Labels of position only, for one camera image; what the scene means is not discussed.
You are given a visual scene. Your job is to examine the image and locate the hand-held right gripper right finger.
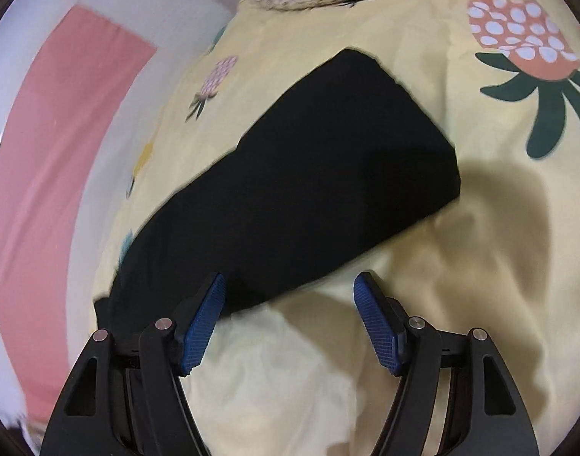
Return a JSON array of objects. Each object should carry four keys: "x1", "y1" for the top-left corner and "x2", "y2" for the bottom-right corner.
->
[{"x1": 353, "y1": 271, "x2": 540, "y2": 456}]

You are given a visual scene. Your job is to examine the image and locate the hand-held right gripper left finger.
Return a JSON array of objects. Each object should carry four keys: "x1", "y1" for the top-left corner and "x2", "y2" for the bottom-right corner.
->
[{"x1": 39, "y1": 272, "x2": 227, "y2": 456}]

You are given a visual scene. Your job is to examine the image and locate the black garment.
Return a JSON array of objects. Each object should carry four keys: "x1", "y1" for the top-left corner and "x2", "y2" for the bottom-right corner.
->
[{"x1": 94, "y1": 46, "x2": 462, "y2": 347}]

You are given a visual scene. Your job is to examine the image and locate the yellow pineapple print bedsheet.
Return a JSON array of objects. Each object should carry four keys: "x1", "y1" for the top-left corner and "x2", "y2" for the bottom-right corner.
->
[{"x1": 92, "y1": 0, "x2": 580, "y2": 456}]

